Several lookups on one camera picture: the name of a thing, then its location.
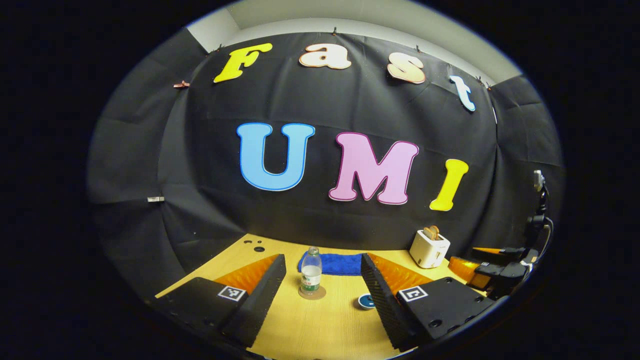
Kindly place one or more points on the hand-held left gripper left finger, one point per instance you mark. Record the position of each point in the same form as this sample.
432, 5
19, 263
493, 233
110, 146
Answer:
260, 300

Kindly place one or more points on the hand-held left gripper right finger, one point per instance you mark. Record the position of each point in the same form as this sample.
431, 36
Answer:
382, 300

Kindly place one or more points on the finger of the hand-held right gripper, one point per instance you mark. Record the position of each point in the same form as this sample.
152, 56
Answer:
470, 272
500, 254

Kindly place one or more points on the dark teacup lid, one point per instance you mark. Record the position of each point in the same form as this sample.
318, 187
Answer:
367, 300

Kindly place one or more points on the clear plastic water bottle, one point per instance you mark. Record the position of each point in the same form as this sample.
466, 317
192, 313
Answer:
311, 272

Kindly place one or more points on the round brown coaster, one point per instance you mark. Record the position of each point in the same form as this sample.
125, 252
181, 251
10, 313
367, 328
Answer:
320, 295

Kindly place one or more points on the white toaster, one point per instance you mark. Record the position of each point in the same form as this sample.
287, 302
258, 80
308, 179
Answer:
429, 252

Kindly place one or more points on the toast slice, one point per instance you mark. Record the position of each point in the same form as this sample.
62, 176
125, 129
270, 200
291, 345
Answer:
431, 232

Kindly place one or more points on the blue towel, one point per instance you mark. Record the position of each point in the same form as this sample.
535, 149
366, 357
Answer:
340, 264

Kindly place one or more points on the black backdrop cloth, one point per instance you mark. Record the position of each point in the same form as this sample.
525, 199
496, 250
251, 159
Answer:
200, 175

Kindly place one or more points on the white cloth clip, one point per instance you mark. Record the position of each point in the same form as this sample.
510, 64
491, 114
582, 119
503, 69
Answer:
155, 199

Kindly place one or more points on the copper cloth clip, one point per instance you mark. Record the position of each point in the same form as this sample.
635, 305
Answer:
181, 84

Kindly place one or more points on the black camera stand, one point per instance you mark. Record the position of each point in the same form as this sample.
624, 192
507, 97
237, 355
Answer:
537, 222

